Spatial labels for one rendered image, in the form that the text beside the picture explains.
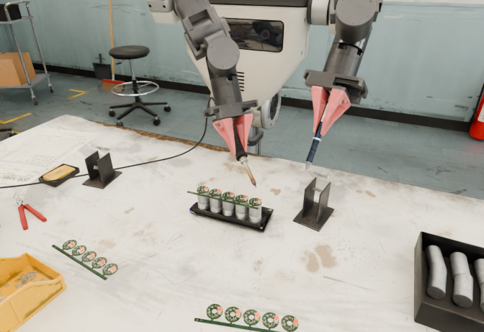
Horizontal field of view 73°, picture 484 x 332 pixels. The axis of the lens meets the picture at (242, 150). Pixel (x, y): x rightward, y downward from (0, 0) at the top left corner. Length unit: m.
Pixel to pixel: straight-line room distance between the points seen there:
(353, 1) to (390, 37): 2.58
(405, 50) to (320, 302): 2.75
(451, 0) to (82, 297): 3.00
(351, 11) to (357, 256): 0.41
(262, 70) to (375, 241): 0.58
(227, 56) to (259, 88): 0.44
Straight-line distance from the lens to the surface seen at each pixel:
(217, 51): 0.59
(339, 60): 0.59
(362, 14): 0.55
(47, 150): 1.09
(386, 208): 0.78
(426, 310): 0.57
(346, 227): 0.70
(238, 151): 0.66
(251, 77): 1.02
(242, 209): 0.64
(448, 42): 3.16
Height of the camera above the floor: 1.20
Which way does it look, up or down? 28 degrees down
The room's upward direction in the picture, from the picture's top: straight up
